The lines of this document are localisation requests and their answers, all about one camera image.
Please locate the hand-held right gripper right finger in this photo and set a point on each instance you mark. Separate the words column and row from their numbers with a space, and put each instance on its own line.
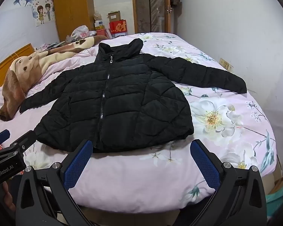
column 204, row 167

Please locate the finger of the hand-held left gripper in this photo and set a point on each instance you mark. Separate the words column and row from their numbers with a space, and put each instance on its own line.
column 0, row 137
column 23, row 141

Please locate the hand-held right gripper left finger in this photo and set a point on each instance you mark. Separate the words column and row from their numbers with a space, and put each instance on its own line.
column 77, row 167

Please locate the black puffer jacket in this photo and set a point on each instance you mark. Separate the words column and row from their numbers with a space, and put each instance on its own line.
column 122, row 98

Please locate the person's left hand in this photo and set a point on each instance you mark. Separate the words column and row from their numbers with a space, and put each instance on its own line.
column 8, row 196

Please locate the pink floral bedsheet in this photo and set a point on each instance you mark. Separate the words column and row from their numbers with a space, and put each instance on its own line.
column 136, row 176

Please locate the flattened cardboard boxes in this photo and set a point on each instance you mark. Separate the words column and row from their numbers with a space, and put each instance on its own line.
column 279, row 183

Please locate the wooden headboard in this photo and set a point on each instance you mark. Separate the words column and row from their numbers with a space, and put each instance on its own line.
column 11, row 58

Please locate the brown dog printed blanket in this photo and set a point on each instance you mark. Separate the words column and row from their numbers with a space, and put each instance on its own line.
column 47, row 58

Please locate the white plastic bag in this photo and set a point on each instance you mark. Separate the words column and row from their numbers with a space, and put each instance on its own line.
column 81, row 31

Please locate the wooden wardrobe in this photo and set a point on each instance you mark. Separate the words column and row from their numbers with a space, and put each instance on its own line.
column 73, row 9

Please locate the red gift box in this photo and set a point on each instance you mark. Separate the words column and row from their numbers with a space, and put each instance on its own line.
column 118, row 27

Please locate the clear snack bag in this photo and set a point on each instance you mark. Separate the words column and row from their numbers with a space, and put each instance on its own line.
column 97, row 16

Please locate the brown cardboard box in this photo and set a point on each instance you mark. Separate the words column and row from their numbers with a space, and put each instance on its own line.
column 113, row 16

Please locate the wooden framed door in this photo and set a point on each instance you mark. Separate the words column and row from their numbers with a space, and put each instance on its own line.
column 151, row 7

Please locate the beige wall socket strip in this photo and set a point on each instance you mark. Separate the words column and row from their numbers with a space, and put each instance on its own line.
column 226, row 65

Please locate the cartoon couple wall sticker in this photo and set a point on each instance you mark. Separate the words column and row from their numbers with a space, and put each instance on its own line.
column 42, row 11

